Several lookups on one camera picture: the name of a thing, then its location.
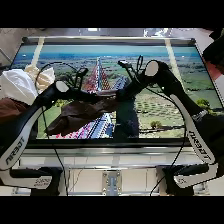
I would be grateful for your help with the white garment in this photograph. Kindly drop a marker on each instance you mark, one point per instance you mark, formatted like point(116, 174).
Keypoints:
point(16, 85)

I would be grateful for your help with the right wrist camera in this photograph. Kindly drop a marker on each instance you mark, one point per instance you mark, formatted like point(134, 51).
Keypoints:
point(125, 64)

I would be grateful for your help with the cream garment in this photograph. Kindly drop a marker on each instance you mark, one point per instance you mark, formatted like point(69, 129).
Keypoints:
point(45, 77)

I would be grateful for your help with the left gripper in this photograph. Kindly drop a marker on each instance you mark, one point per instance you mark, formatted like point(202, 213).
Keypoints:
point(87, 96)

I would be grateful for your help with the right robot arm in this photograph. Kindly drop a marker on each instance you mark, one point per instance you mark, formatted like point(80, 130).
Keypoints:
point(197, 141)

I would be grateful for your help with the silver frame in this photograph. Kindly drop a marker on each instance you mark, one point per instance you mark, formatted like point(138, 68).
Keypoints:
point(111, 156)

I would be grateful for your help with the black garment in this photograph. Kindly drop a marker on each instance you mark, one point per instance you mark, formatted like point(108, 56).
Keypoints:
point(215, 50)

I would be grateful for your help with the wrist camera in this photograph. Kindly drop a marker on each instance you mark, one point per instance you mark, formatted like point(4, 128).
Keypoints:
point(81, 74)
point(125, 64)

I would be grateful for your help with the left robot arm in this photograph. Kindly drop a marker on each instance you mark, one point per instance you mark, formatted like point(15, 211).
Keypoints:
point(14, 154)

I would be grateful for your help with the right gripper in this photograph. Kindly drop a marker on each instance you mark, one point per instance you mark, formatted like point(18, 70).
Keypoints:
point(126, 93)

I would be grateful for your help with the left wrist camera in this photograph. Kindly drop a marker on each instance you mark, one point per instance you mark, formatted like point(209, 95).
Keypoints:
point(81, 74)

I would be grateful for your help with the dark brown garment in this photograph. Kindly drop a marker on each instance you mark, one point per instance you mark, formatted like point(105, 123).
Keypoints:
point(11, 109)

